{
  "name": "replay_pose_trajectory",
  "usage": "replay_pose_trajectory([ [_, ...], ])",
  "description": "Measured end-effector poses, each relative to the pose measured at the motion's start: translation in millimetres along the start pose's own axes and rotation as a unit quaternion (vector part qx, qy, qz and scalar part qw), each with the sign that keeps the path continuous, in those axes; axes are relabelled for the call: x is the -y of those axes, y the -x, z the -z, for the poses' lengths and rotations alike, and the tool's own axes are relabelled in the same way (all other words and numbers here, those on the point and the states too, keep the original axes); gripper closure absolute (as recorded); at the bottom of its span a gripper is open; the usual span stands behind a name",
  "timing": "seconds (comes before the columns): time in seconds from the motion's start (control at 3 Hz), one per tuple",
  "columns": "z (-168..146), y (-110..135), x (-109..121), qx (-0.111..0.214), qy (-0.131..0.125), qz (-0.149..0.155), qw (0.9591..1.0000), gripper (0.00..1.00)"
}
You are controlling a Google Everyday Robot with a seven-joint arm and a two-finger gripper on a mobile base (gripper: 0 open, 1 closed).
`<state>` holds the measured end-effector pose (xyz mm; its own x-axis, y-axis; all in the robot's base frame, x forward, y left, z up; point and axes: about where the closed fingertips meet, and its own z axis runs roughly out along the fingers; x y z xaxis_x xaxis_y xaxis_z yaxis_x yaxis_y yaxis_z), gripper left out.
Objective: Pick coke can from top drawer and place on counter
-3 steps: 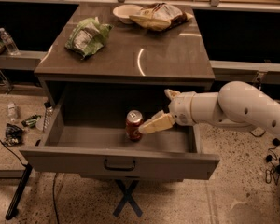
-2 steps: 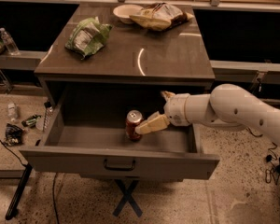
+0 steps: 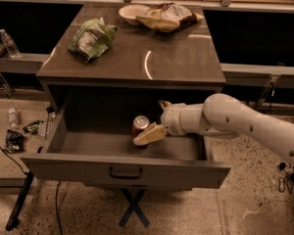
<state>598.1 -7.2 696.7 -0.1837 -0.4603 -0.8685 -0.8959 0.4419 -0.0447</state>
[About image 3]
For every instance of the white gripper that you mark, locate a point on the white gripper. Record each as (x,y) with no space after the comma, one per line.
(171,117)

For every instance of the red coke can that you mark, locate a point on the red coke can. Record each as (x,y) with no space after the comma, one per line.
(140,123)

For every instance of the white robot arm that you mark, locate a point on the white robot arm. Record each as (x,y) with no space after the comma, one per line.
(222,116)

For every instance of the grey cabinet with counter top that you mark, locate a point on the grey cabinet with counter top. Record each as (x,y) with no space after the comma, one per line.
(142,67)

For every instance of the open grey top drawer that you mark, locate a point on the open grey top drawer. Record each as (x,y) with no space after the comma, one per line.
(93,131)

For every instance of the clear bottle beside drawer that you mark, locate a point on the clear bottle beside drawer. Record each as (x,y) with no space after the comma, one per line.
(51,116)

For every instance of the green can on floor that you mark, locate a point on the green can on floor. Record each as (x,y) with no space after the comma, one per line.
(32,127)

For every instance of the brown chip bag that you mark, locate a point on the brown chip bag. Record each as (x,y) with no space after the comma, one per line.
(168,17)

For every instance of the green chip bag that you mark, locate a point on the green chip bag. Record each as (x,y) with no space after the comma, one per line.
(93,39)

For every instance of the white bowl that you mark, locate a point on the white bowl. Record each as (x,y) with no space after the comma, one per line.
(130,12)

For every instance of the black snack bag on floor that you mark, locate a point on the black snack bag on floor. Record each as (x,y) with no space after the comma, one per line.
(14,141)

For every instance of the water bottle on floor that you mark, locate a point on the water bottle on floor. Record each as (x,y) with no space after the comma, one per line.
(13,117)

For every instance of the clear water bottle on ledge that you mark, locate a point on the clear water bottle on ledge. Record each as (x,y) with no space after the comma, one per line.
(9,44)

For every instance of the black stand leg left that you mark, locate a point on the black stand leg left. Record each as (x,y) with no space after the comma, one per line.
(14,216)

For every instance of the black drawer handle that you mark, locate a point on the black drawer handle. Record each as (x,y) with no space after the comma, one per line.
(125,175)

